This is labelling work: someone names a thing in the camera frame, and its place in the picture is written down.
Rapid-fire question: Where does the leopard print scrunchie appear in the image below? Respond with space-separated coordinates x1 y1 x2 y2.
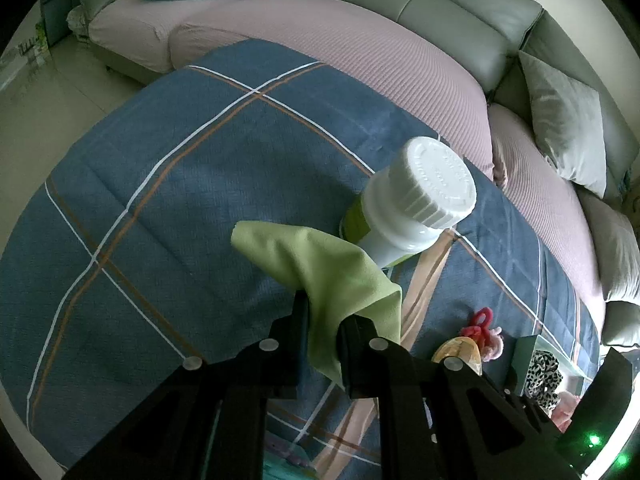
522 350 563 413

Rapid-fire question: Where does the green cloth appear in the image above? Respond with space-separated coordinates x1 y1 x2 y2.
231 221 403 392

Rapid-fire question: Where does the grey throw pillow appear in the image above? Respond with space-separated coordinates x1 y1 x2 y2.
576 189 640 306
517 50 610 200

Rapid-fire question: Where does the blue plaid blanket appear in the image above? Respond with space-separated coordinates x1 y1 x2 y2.
0 37 601 480

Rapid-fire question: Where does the teal cloth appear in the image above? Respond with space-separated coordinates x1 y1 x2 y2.
262 452 321 480

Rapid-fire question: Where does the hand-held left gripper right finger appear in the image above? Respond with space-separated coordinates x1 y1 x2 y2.
341 315 581 480

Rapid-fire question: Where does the white plastic bottle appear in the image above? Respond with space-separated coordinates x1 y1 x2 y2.
339 136 478 268

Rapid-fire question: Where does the pink cloth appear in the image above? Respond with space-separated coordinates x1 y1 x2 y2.
547 391 583 433

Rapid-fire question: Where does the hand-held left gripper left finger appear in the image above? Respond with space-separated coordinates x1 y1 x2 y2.
62 291 310 480

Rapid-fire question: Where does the grey sofa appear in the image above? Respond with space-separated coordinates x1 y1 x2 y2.
67 0 640 351

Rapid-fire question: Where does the pink sofa cover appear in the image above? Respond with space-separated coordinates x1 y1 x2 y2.
87 0 607 303

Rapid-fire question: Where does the white tray with green rim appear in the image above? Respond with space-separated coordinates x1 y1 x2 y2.
505 335 601 413

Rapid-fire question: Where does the dark blue cabinet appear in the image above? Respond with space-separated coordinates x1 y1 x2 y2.
35 0 108 46

